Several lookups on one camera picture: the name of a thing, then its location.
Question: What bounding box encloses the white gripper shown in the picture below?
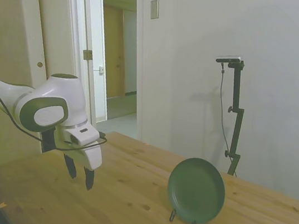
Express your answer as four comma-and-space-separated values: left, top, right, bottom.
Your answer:
56, 134, 106, 193

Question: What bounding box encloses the dark green plate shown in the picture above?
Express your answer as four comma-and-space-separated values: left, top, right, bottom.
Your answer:
162, 154, 231, 224

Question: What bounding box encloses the brass door hinge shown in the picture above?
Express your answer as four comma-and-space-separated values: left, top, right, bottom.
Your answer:
81, 48, 95, 62

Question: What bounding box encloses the brown wooden door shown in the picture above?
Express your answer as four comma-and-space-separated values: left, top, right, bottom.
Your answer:
90, 3, 139, 101

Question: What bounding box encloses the white open door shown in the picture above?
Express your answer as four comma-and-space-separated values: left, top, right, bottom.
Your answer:
60, 0, 126, 126

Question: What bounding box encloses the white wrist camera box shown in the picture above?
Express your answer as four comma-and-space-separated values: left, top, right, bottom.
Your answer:
63, 124, 101, 149

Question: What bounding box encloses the black wire plate stand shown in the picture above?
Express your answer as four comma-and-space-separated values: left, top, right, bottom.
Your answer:
168, 208, 199, 224

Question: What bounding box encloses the black camera stand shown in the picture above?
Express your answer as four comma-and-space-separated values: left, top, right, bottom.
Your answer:
210, 59, 256, 178

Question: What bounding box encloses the grey wall switch plate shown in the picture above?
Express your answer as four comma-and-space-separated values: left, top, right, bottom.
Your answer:
148, 0, 161, 21

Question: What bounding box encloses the grey exterior camera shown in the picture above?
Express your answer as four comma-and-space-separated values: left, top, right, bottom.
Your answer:
215, 52, 244, 67

